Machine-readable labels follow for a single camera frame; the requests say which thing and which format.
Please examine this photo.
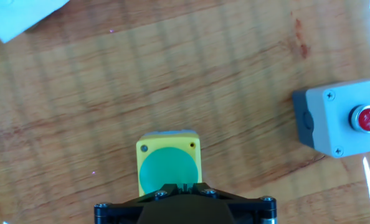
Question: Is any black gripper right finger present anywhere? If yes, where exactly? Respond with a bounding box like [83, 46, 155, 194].
[184, 182, 278, 224]

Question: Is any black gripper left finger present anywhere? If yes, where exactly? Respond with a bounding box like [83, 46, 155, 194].
[93, 182, 186, 224]

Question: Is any yellow green mushroom-button box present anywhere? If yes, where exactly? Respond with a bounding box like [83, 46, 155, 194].
[136, 129, 203, 197]

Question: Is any grey red-button box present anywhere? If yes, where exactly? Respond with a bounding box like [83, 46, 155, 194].
[292, 77, 370, 159]

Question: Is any small cardboard box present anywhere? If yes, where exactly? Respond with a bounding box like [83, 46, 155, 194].
[0, 0, 70, 44]

